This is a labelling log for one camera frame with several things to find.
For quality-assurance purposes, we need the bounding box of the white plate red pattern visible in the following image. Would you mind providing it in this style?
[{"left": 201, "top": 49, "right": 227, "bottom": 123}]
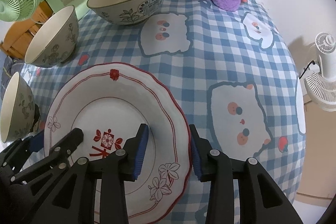
[{"left": 44, "top": 63, "right": 191, "bottom": 223}]

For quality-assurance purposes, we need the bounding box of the wooden bed headboard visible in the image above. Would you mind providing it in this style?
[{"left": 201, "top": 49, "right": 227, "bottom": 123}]
[{"left": 1, "top": 1, "right": 54, "bottom": 60}]

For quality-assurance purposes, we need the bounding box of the blue checkered tablecloth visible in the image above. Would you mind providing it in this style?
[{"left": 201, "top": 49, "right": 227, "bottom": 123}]
[{"left": 18, "top": 0, "right": 308, "bottom": 224}]

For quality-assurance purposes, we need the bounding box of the white fan power cable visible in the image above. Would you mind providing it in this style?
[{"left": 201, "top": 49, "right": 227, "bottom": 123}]
[{"left": 299, "top": 60, "right": 317, "bottom": 79}]

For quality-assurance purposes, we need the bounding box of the grey plaid pillow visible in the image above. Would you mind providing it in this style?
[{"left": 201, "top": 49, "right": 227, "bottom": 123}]
[{"left": 1, "top": 56, "right": 23, "bottom": 100}]

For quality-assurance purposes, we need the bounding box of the white floor fan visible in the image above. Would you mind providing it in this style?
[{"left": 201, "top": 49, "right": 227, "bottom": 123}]
[{"left": 303, "top": 32, "right": 335, "bottom": 112}]

